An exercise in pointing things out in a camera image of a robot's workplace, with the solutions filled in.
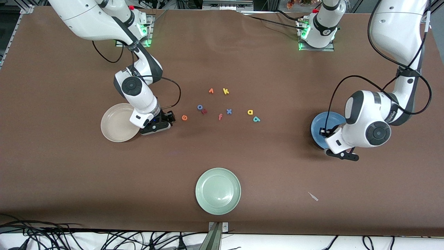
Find blue plate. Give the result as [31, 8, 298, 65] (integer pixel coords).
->
[310, 111, 347, 150]

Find beige brown plate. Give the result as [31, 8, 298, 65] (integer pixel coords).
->
[101, 103, 143, 143]

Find brown table cover sheet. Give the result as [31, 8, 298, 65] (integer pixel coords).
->
[0, 5, 444, 236]

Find pale green plate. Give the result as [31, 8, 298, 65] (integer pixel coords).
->
[195, 167, 242, 216]

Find grey metal pole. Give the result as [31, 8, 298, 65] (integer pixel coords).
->
[198, 222, 223, 250]

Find dried orange flowers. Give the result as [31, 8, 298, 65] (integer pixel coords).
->
[286, 0, 321, 9]

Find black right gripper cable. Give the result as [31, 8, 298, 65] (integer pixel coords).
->
[132, 52, 182, 111]

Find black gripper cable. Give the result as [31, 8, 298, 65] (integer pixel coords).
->
[324, 75, 433, 134]
[132, 52, 182, 111]

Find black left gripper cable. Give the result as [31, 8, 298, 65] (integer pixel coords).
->
[324, 75, 433, 134]

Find black right arm cable loop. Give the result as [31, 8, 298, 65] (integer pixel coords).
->
[92, 40, 125, 64]

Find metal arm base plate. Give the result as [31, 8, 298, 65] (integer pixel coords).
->
[298, 19, 335, 52]
[116, 15, 154, 48]

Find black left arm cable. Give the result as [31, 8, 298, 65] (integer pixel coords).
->
[368, 0, 408, 70]

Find aluminium frame piece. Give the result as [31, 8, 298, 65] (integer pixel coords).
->
[202, 0, 254, 11]

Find aluminium table edge rail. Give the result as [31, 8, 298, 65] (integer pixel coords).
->
[0, 5, 34, 70]

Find black cable tangle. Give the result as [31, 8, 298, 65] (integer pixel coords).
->
[0, 214, 208, 250]

